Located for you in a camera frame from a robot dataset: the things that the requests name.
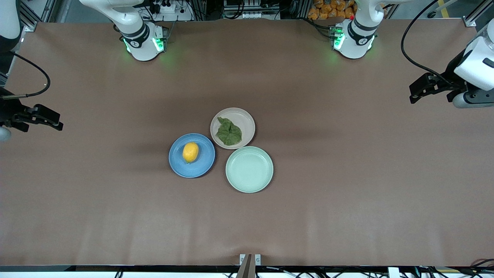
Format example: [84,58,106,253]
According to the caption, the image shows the yellow lemon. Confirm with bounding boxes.
[182,142,200,163]

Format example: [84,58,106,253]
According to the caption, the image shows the green lettuce leaf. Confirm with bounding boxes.
[215,117,243,146]

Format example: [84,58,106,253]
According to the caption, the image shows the orange snack packs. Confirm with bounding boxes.
[308,0,357,20]

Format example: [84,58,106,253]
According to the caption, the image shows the blue plate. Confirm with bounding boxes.
[169,133,216,178]

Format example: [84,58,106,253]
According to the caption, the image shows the white power strip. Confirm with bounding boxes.
[149,0,191,22]

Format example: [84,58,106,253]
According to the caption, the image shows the brown table cover sheet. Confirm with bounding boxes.
[0,19,494,267]

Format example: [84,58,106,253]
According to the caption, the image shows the beige plate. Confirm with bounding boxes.
[210,107,256,150]

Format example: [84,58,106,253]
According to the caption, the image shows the grey equipment rack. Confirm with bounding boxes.
[223,0,281,20]

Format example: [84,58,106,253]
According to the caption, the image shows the pale green plate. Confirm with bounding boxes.
[225,146,274,193]

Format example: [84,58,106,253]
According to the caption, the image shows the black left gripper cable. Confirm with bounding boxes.
[401,0,454,83]

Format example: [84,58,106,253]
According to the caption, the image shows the aluminium frame profile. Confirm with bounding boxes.
[19,0,52,32]
[463,0,494,27]

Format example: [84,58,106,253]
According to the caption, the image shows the small metal bracket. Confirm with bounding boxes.
[239,254,262,267]

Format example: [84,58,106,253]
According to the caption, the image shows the brown camera post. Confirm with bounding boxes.
[236,254,256,278]

